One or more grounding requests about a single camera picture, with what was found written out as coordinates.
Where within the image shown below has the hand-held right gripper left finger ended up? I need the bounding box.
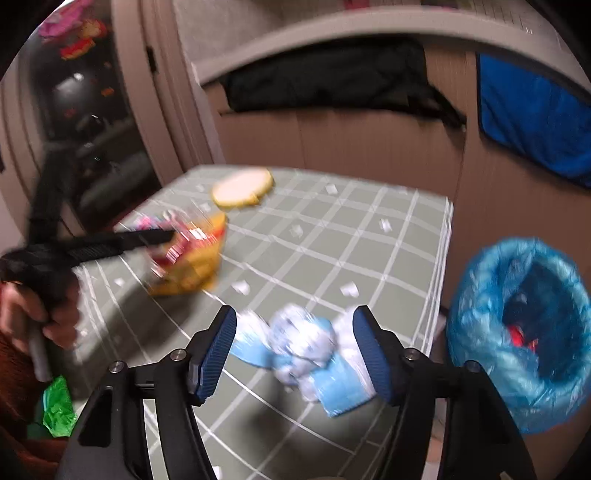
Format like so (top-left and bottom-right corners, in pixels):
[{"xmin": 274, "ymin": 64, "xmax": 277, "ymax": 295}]
[{"xmin": 55, "ymin": 305, "xmax": 238, "ymax": 480}]

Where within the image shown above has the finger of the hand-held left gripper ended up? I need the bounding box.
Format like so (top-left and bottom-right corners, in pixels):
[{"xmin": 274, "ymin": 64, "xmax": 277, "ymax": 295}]
[{"xmin": 68, "ymin": 227, "xmax": 177, "ymax": 266}]

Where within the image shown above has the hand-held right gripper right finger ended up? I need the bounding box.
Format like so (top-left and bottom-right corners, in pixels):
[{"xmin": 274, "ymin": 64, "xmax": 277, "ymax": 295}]
[{"xmin": 352, "ymin": 306, "xmax": 539, "ymax": 480}]

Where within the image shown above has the blue and white wrapper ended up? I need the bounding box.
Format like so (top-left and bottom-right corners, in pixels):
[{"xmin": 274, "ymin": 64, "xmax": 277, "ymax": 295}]
[{"xmin": 228, "ymin": 302, "xmax": 377, "ymax": 419}]

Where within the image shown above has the yellow snack packet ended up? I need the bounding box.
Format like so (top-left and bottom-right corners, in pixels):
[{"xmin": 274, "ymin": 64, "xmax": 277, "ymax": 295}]
[{"xmin": 145, "ymin": 210, "xmax": 230, "ymax": 297}]

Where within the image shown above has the blue-lined waste bin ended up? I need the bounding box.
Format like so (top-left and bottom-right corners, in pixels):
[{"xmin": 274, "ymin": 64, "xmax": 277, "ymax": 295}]
[{"xmin": 445, "ymin": 237, "xmax": 591, "ymax": 435}]

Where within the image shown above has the person's left forearm brown sleeve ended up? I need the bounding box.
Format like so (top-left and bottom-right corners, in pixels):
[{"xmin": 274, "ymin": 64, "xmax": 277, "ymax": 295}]
[{"xmin": 0, "ymin": 332, "xmax": 75, "ymax": 480}]

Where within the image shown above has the person's left hand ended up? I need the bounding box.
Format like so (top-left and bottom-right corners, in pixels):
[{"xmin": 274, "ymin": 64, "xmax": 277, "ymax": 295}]
[{"xmin": 0, "ymin": 282, "xmax": 82, "ymax": 350}]

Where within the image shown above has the glass door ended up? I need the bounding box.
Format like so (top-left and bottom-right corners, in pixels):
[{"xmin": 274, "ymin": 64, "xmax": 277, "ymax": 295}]
[{"xmin": 18, "ymin": 0, "xmax": 161, "ymax": 232}]

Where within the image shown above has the green checked tablecloth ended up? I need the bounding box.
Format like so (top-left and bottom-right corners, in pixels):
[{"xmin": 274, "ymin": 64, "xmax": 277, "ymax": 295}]
[{"xmin": 69, "ymin": 165, "xmax": 455, "ymax": 480}]

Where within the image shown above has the round white yellow-rimmed lid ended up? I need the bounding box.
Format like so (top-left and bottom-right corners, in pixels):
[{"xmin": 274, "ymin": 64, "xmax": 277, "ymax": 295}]
[{"xmin": 211, "ymin": 167, "xmax": 276, "ymax": 212}]

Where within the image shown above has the green plastic bag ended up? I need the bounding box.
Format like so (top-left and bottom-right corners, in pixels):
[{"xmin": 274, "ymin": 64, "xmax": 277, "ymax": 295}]
[{"xmin": 41, "ymin": 375, "xmax": 78, "ymax": 438}]

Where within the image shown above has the red window sticker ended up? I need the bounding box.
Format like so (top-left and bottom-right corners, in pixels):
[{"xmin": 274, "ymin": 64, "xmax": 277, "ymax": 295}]
[{"xmin": 60, "ymin": 34, "xmax": 109, "ymax": 61}]

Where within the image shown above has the pink window sticker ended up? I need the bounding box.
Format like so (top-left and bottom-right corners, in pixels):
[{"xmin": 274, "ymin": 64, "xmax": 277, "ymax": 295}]
[{"xmin": 39, "ymin": 2, "xmax": 95, "ymax": 40}]

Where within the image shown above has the black cloth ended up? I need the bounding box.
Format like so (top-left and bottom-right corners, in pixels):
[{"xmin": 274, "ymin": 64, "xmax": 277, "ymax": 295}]
[{"xmin": 219, "ymin": 39, "xmax": 467, "ymax": 133}]

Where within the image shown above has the blue cloth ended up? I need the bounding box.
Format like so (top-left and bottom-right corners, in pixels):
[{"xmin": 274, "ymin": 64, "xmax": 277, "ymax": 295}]
[{"xmin": 475, "ymin": 52, "xmax": 591, "ymax": 191}]

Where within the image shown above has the white windowsill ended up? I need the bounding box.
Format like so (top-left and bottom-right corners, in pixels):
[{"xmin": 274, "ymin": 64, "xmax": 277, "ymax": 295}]
[{"xmin": 191, "ymin": 8, "xmax": 575, "ymax": 88}]

